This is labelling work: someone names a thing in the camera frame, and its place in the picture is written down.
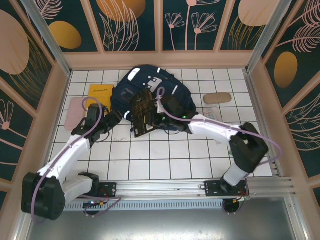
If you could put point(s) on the grey metal panel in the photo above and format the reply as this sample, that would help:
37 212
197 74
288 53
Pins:
160 225

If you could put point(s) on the yellow book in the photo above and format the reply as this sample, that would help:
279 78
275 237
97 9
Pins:
100 96

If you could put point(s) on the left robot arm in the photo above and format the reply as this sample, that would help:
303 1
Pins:
65 157

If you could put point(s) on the navy blue backpack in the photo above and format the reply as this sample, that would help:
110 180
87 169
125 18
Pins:
140 75

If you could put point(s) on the pink pencil case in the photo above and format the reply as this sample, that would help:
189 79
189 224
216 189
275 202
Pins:
73 115

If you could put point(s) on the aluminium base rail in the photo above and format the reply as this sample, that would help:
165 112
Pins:
160 187

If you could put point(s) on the black book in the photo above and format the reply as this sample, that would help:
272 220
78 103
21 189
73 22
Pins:
142 110

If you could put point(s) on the aluminium side rail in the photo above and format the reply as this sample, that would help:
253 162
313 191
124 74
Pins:
256 105

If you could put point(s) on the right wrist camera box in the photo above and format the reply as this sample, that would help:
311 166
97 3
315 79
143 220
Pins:
158 106

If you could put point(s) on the clear plastic supplies pouch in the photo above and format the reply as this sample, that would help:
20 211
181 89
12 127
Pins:
212 113

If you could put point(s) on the aluminium corner post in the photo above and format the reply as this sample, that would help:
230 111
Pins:
265 35
47 32

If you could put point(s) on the beige glasses case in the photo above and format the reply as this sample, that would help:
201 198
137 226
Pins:
216 98

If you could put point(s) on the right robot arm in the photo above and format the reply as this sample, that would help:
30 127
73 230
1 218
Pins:
212 127

